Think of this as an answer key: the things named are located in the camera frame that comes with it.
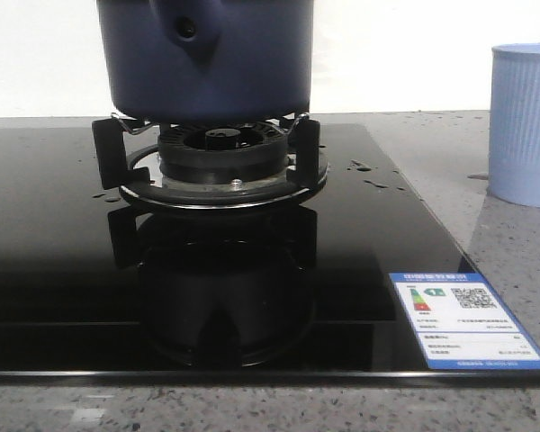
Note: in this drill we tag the black glass gas cooktop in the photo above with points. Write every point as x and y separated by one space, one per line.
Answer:
93 290

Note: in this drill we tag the black metal pot support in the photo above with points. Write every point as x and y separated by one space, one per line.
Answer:
140 181

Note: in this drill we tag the black round gas burner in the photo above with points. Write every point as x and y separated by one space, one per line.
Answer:
205 155

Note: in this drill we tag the blue energy label sticker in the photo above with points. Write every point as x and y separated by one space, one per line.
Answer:
461 323

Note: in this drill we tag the light blue ribbed cup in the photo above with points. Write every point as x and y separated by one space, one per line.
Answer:
514 141

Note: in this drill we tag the dark blue saucepan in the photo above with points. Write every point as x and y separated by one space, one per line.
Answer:
208 61

